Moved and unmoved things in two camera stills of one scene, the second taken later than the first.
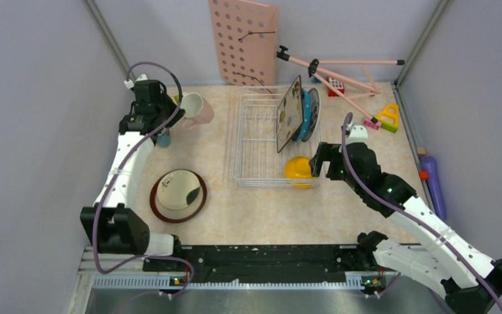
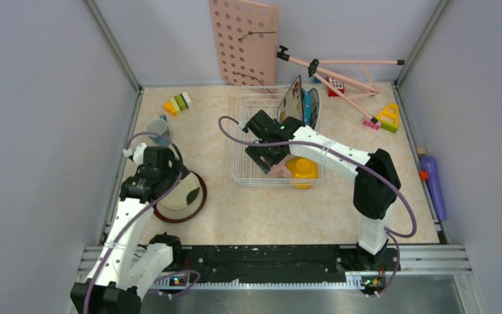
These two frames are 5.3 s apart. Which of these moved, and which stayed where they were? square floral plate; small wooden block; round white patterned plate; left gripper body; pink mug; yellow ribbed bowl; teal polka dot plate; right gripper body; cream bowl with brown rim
Moved: pink mug; right gripper body; left gripper body
Stayed: round white patterned plate; cream bowl with brown rim; small wooden block; square floral plate; yellow ribbed bowl; teal polka dot plate
